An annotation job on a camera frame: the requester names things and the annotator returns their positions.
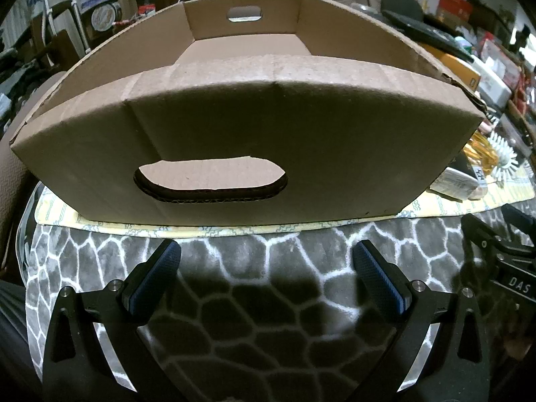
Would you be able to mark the small white box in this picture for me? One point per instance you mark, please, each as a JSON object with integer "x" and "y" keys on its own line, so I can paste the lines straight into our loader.
{"x": 454, "y": 182}

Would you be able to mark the yellow checked table cloth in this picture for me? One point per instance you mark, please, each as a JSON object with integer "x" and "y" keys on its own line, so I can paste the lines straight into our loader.
{"x": 58, "y": 214}

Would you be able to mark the brown cardboard box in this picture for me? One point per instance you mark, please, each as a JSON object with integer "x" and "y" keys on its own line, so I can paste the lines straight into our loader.
{"x": 293, "y": 134}

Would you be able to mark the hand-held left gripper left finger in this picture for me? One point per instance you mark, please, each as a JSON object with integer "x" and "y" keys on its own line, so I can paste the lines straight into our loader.
{"x": 153, "y": 276}

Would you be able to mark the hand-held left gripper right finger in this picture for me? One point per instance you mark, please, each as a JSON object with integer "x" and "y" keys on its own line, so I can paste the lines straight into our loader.
{"x": 377, "y": 276}

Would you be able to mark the yellow cardboard box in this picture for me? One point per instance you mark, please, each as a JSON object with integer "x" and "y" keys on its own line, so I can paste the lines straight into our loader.
{"x": 456, "y": 67}

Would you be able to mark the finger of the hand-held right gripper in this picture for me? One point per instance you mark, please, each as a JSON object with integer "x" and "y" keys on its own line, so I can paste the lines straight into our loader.
{"x": 481, "y": 234}

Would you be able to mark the black flat case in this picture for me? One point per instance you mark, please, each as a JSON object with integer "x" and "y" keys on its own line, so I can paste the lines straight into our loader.
{"x": 423, "y": 25}

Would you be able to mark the red box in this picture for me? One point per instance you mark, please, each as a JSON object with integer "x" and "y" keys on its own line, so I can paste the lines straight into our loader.
{"x": 454, "y": 6}

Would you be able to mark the white round brush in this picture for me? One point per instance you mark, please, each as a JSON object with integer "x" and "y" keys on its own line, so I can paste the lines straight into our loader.
{"x": 502, "y": 155}

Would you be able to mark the orange hair clip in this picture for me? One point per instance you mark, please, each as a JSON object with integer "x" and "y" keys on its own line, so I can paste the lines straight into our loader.
{"x": 479, "y": 150}

